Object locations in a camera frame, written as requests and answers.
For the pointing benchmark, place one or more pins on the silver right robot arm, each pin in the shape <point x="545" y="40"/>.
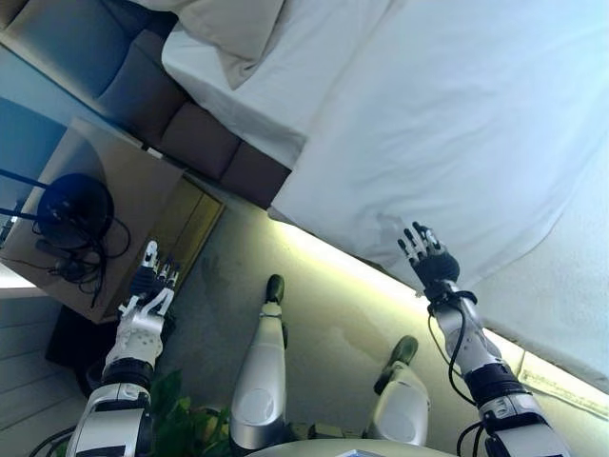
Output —
<point x="499" y="381"/>

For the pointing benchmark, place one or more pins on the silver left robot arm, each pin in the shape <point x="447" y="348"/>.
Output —
<point x="123" y="371"/>

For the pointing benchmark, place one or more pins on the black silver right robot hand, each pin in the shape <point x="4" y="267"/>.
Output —
<point x="435" y="266"/>

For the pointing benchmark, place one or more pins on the printed paper sheet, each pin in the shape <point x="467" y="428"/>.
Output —
<point x="556" y="385"/>

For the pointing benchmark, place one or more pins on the large beige pillow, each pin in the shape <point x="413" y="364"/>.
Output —
<point x="228" y="24"/>

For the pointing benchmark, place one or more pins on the silver robot leg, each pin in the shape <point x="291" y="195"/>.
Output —
<point x="259" y="381"/>
<point x="404" y="400"/>

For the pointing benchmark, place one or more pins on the silver robot torso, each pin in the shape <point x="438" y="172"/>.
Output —
<point x="333" y="450"/>

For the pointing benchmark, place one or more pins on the wooden nightstand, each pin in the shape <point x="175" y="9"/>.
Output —
<point x="133" y="190"/>

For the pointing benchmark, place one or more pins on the green leafy plant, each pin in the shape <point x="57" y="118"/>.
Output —
<point x="181" y="419"/>

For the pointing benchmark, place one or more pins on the white duvet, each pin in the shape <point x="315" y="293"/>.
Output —
<point x="452" y="119"/>

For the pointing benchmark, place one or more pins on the silver right robot leg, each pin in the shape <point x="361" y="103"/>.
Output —
<point x="404" y="400"/>

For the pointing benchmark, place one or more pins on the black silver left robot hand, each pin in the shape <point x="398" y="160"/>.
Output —
<point x="147" y="281"/>

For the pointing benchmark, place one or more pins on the white fitted bed sheet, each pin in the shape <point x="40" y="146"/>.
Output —
<point x="295" y="85"/>

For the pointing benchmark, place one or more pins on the brown upholstered bed frame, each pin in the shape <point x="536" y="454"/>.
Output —
<point x="200" y="138"/>

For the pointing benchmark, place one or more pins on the silver left robot leg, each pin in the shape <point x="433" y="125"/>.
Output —
<point x="259" y="381"/>

